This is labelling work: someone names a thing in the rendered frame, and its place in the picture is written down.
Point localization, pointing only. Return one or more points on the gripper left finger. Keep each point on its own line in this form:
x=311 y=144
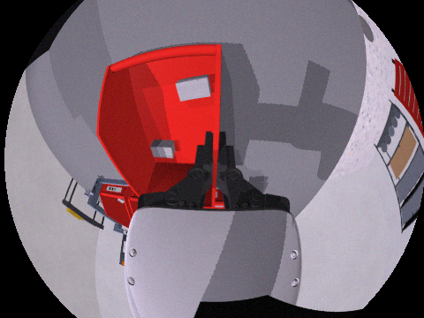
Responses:
x=190 y=192

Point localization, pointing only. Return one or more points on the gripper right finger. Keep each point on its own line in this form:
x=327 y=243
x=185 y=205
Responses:
x=236 y=191

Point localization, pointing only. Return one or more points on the dark grey tool case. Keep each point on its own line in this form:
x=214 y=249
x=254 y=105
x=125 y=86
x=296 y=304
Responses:
x=122 y=253

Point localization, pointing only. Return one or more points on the red bin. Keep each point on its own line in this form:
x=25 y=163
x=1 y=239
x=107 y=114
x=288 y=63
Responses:
x=139 y=103
x=219 y=198
x=120 y=212
x=133 y=201

